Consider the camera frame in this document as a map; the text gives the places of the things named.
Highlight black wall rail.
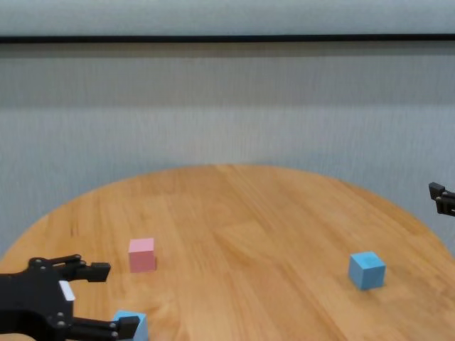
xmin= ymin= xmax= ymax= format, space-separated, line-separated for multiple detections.
xmin=0 ymin=33 xmax=455 ymax=45

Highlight blue cube building block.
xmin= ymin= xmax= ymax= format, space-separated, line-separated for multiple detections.
xmin=112 ymin=309 xmax=149 ymax=341
xmin=348 ymin=251 xmax=387 ymax=291

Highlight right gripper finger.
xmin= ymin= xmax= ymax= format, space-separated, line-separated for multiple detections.
xmin=428 ymin=181 xmax=455 ymax=216

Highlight pink cube building block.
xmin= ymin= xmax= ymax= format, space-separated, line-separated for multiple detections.
xmin=127 ymin=237 xmax=157 ymax=274

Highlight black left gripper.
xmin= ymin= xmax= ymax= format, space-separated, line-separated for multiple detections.
xmin=0 ymin=254 xmax=141 ymax=341

